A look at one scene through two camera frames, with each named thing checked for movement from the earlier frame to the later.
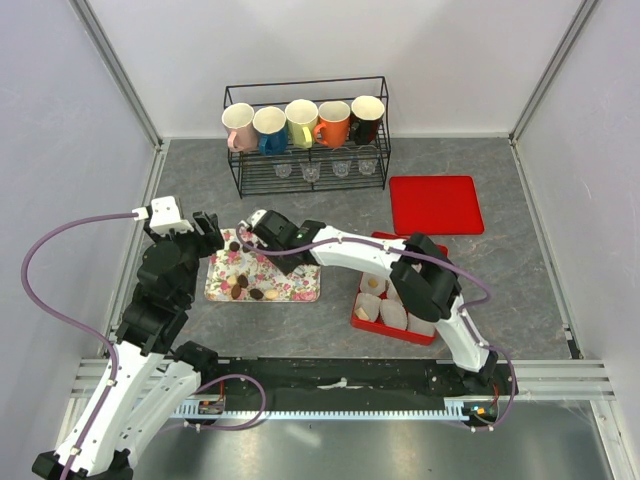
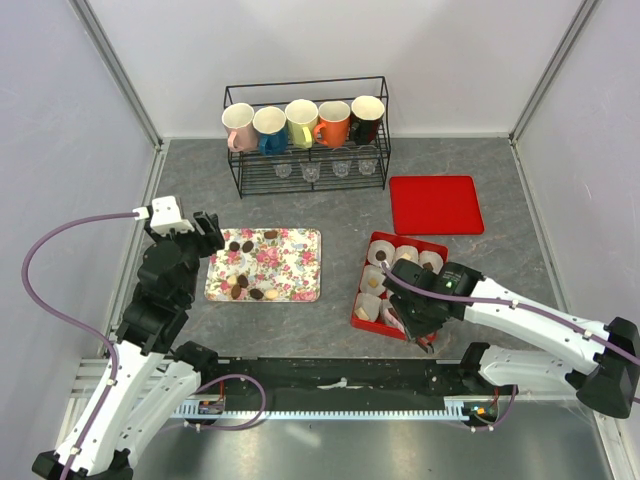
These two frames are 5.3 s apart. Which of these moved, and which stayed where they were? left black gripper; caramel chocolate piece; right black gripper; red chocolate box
Moved: right black gripper
Stayed: left black gripper; red chocolate box; caramel chocolate piece
